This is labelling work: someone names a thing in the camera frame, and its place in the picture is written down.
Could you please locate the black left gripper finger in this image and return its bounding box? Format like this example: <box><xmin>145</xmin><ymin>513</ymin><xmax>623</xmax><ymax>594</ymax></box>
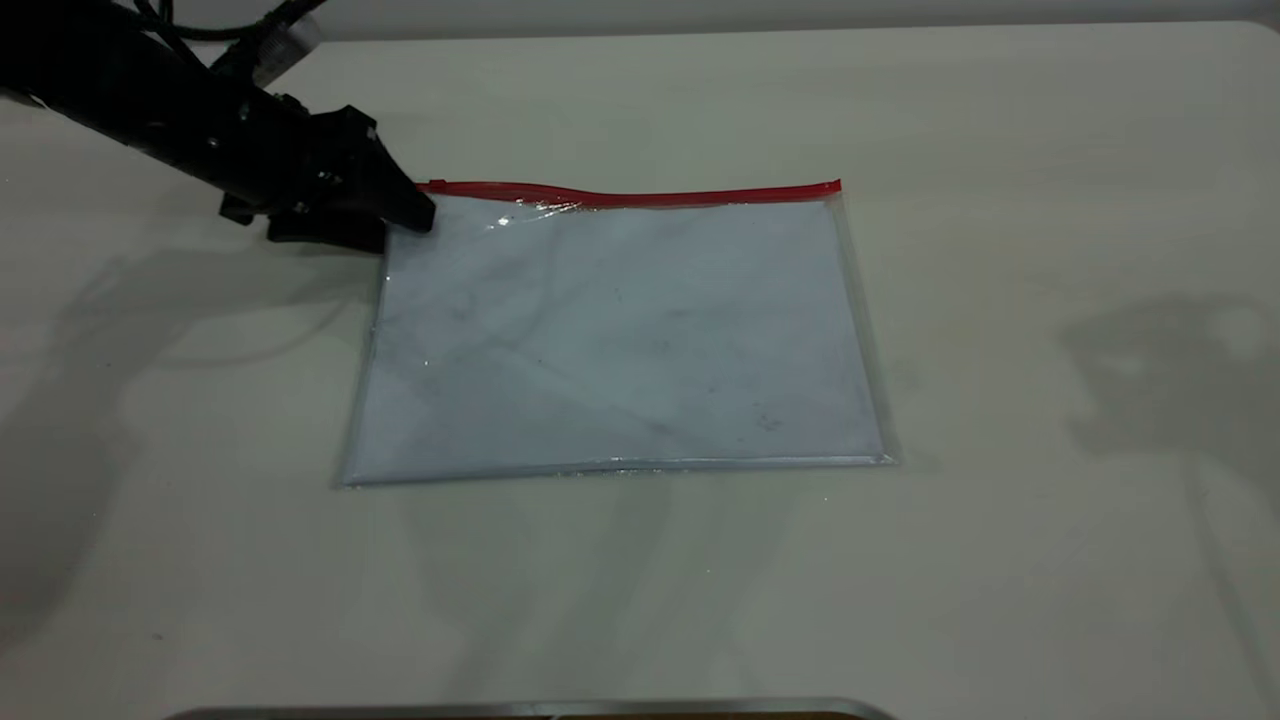
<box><xmin>318</xmin><ymin>106</ymin><xmax>438</xmax><ymax>233</ymax></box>
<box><xmin>266</xmin><ymin>206</ymin><xmax>390</xmax><ymax>253</ymax></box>

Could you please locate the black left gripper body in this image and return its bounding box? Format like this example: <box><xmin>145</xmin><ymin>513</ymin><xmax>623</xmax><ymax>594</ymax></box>
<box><xmin>205</xmin><ymin>92</ymin><xmax>351</xmax><ymax>227</ymax></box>

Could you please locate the transparent zip bag red strip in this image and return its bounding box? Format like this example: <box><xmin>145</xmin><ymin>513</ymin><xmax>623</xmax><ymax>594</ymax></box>
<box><xmin>334</xmin><ymin>179</ymin><xmax>897</xmax><ymax>490</ymax></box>

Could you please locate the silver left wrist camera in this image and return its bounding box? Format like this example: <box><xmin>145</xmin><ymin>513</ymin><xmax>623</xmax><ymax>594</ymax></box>
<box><xmin>250</xmin><ymin>18</ymin><xmax>323</xmax><ymax>85</ymax></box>

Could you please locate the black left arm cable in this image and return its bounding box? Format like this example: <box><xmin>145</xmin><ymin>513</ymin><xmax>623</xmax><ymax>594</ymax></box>
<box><xmin>130</xmin><ymin>0</ymin><xmax>331</xmax><ymax>43</ymax></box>

